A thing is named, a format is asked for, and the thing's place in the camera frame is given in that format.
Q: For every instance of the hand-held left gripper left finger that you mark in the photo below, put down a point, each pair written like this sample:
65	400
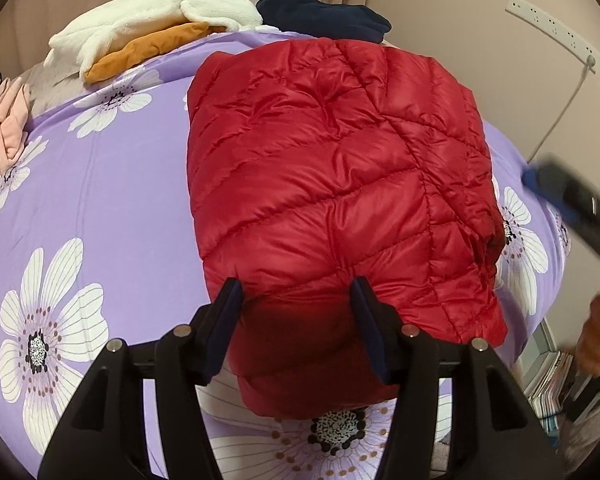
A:
225	315

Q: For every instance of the orange folded garment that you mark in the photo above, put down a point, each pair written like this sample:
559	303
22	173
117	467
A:
140	50

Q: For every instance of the person's right hand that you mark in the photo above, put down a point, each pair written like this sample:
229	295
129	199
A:
597	335

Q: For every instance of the white fleece garment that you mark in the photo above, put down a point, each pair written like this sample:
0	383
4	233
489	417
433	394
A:
130	15

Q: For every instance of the red puffer jacket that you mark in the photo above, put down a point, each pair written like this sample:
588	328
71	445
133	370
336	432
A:
330	160

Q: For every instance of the pink clothes pile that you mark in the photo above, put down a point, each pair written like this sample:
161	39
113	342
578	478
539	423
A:
2	130

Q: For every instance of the row of books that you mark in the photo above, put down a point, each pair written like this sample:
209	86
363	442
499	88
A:
552	390

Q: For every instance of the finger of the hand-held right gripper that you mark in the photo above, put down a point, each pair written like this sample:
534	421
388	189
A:
534	180

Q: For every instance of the purple floral bed blanket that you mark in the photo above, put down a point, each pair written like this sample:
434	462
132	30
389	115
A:
105	185

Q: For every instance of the white wall power strip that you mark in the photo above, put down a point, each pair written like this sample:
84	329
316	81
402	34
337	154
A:
550	25

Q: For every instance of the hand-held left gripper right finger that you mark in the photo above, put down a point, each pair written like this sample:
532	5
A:
367	320

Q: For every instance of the navy folded garment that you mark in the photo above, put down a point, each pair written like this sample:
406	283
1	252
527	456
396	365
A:
325	15

